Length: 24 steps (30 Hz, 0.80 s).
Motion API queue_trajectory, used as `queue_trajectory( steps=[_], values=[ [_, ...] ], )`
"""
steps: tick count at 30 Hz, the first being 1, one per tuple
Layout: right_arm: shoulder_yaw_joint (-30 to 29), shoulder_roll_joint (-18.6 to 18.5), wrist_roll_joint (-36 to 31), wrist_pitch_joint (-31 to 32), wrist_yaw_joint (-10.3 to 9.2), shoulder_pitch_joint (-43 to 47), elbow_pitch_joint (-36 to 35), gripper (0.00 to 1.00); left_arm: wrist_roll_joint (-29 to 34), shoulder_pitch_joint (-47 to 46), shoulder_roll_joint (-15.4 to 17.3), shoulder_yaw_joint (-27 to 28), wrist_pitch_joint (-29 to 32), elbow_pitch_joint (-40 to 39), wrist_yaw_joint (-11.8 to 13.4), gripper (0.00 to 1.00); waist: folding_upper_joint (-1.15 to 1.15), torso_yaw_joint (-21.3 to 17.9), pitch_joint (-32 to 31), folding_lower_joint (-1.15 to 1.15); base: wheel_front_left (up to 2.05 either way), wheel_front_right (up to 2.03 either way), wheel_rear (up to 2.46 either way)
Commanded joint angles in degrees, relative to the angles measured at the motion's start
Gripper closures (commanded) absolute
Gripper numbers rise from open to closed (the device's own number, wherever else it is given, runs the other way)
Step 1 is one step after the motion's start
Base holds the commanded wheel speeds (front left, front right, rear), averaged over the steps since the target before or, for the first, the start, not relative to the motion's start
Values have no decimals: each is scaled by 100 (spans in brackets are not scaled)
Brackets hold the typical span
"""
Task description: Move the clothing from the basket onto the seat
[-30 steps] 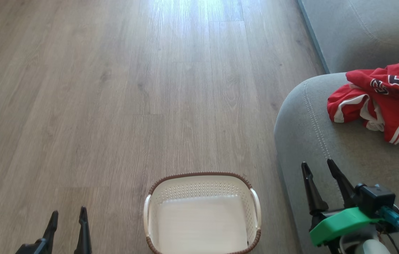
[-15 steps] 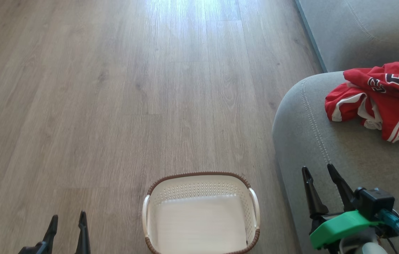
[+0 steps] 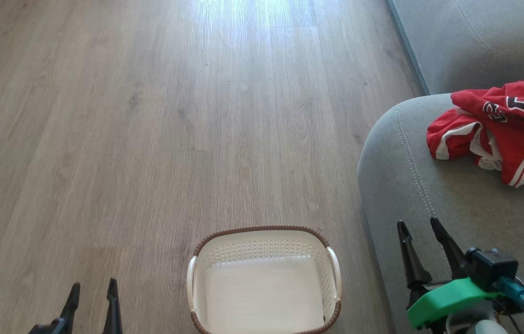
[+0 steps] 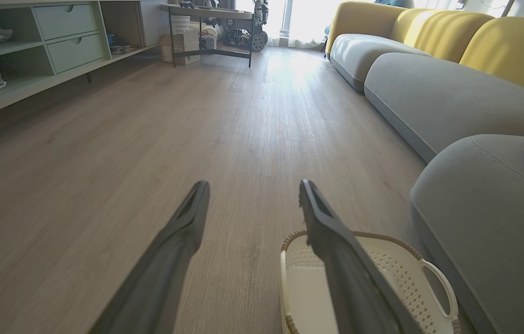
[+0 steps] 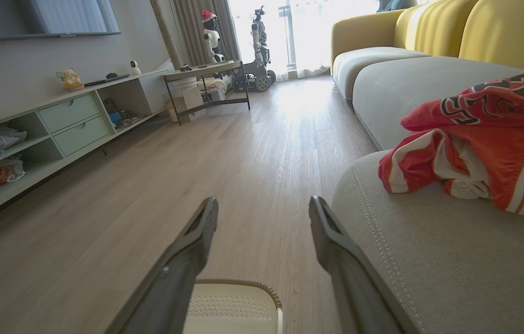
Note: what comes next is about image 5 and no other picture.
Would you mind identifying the white plastic bucket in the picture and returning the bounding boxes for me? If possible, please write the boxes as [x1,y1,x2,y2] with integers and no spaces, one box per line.
[169,77,198,99]

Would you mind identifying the dark teal cushion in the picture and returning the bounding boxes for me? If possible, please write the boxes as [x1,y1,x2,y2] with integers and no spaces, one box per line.
[376,0,419,13]

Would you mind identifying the black remote control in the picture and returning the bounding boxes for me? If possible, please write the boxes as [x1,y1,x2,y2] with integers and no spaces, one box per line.
[84,74,131,88]

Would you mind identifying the white sheer curtain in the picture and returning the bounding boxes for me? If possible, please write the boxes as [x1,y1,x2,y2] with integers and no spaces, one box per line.
[228,0,381,82]

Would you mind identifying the cream perforated plastic laundry basket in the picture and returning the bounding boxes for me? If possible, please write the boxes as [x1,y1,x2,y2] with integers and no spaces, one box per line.
[182,278,284,334]

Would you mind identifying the white robot with santa hat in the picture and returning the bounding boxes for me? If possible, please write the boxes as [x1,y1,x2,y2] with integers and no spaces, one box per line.
[200,9,226,64]

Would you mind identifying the wall-mounted flat television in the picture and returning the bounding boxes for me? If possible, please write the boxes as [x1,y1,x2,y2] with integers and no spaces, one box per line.
[0,0,121,41]

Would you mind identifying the wheeled grey robot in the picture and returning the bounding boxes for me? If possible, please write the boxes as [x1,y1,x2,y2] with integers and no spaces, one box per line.
[232,5,277,92]

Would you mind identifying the red shorts with elastic waistband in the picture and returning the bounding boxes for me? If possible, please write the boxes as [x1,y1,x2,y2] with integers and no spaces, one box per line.
[445,122,524,215]

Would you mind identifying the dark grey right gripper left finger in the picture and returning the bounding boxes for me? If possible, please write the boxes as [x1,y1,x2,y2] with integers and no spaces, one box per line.
[106,197,219,334]

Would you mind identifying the black-framed wooden side table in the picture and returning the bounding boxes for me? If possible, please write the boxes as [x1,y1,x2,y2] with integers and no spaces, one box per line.
[163,60,251,126]

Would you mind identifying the grey brown curtain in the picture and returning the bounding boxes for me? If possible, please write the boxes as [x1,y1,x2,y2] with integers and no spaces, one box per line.
[171,0,242,66]

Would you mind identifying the beige rope-wrapped pole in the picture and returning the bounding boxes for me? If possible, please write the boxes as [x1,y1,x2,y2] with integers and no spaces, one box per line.
[150,0,184,70]

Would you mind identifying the pale green TV cabinet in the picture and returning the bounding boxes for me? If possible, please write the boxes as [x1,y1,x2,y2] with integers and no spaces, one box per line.
[0,69,169,244]

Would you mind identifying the red and white sports jersey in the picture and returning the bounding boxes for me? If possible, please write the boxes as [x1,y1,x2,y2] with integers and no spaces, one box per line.
[377,67,524,200]

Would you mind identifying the yellow and grey sofa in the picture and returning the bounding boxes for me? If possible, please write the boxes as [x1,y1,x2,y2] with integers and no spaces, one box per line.
[330,0,524,334]

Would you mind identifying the white cardboard box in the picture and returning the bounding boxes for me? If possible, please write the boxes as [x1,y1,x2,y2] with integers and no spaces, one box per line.
[181,87,208,122]

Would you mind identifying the yellow plush toy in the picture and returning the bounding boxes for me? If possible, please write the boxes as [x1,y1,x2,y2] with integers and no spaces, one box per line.
[57,69,85,92]

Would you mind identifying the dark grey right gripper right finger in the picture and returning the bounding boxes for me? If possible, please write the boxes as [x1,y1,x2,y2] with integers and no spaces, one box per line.
[309,195,421,334]

